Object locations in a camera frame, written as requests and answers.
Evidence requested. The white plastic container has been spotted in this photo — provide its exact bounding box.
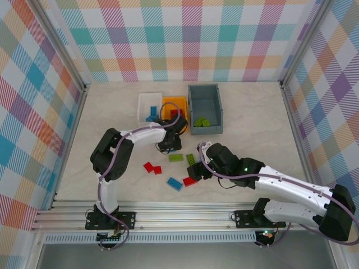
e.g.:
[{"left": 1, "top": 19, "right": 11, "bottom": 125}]
[{"left": 137, "top": 92, "right": 164, "bottom": 124}]

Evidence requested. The aluminium front rail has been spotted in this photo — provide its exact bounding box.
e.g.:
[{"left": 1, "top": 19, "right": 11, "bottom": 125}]
[{"left": 31, "top": 199, "right": 326, "bottom": 232}]

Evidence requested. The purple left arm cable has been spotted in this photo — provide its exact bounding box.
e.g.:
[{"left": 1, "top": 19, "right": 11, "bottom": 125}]
[{"left": 96, "top": 102, "right": 186, "bottom": 252}]

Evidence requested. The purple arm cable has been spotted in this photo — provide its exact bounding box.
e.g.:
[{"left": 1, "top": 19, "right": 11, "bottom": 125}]
[
  {"left": 96, "top": 102, "right": 186, "bottom": 252},
  {"left": 197, "top": 143, "right": 359, "bottom": 249}
]

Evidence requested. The orange plastic container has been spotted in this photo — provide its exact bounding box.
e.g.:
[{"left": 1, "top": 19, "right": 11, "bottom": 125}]
[{"left": 161, "top": 96, "right": 188, "bottom": 122}]

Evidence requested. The aluminium frame post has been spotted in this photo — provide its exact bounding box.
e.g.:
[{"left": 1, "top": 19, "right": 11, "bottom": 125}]
[
  {"left": 279, "top": 0, "right": 330, "bottom": 86},
  {"left": 33, "top": 0, "right": 90, "bottom": 92}
]

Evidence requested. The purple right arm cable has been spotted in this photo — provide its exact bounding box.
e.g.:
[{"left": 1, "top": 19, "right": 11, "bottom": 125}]
[{"left": 197, "top": 143, "right": 359, "bottom": 249}]

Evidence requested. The slotted gray cable duct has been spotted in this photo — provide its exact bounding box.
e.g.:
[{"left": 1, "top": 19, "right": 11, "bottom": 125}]
[{"left": 43, "top": 231, "right": 257, "bottom": 245}]

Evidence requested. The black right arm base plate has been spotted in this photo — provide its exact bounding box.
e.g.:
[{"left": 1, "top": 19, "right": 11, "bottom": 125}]
[{"left": 233, "top": 209, "right": 287, "bottom": 229}]

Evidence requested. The gray plastic container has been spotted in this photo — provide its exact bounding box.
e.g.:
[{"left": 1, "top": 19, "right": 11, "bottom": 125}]
[{"left": 187, "top": 84, "right": 225, "bottom": 136}]

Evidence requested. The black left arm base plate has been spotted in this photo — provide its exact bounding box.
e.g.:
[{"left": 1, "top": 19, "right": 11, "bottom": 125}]
[{"left": 85, "top": 211, "right": 137, "bottom": 231}]

